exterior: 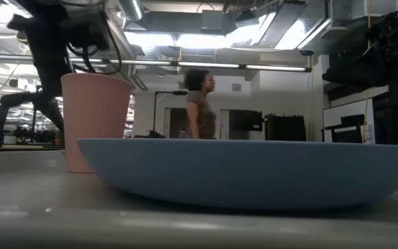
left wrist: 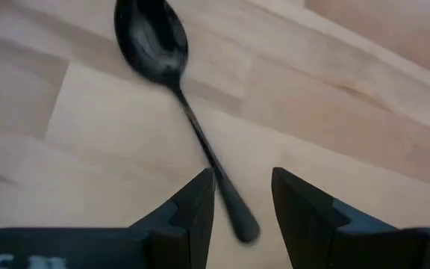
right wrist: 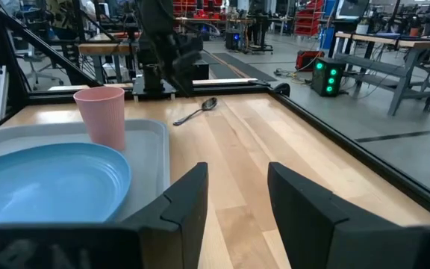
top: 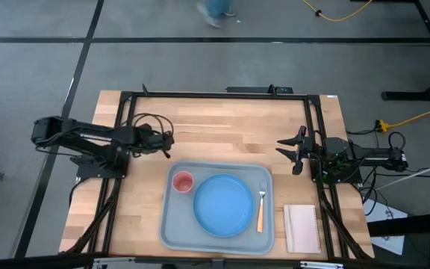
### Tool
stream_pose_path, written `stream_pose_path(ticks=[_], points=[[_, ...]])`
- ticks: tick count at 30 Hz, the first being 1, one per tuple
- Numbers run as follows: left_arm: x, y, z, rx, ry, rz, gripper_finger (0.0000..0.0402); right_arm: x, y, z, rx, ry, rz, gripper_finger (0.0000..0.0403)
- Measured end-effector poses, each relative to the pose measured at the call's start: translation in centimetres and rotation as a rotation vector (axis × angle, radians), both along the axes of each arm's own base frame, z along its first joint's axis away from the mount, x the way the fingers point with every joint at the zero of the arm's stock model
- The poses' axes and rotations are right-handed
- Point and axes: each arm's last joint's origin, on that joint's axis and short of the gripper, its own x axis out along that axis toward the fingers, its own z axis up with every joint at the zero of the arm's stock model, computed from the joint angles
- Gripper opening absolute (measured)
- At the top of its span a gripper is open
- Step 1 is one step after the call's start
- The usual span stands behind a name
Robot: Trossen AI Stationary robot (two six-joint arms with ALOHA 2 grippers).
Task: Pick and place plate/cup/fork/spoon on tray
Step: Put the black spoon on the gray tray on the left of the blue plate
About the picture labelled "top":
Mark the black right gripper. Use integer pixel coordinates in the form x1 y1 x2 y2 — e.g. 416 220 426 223
275 126 317 176

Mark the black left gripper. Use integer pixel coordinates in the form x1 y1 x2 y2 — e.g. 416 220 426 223
137 125 175 151

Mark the pink ribbed cup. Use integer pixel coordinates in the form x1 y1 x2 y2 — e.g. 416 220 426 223
172 170 195 194

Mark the fork with orange handle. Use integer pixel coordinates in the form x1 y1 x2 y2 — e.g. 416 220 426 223
256 181 268 234

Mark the blue plate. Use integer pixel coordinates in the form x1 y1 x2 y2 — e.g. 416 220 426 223
193 173 255 238

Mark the grey plastic tray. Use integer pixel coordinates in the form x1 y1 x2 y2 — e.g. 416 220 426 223
158 160 275 256

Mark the pink spiral notebook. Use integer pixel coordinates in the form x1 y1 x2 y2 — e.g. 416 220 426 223
282 203 322 254

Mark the white paper sheet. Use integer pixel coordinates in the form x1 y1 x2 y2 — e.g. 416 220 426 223
362 197 409 257

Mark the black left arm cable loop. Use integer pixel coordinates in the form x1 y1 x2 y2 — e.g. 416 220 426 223
125 112 175 150

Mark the black aluminium rig frame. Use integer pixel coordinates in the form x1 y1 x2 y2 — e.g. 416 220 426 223
60 84 375 262

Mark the black cable bundle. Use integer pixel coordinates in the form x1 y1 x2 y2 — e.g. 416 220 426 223
359 164 430 217

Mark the black coiled cable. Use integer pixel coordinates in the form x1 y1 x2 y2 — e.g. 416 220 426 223
387 130 407 149

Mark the silver metal bracket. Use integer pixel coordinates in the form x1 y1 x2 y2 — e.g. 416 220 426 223
92 256 136 269
299 260 344 269

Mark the yellow cable with yellow plug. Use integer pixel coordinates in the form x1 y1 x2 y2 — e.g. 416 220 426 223
377 101 430 133

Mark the white cable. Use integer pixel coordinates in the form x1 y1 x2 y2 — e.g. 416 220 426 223
375 155 430 191

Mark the yellow cable with black knot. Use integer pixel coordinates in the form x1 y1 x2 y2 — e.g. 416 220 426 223
299 0 373 22

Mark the black desk leg frame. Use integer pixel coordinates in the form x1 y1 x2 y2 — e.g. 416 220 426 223
351 0 430 102

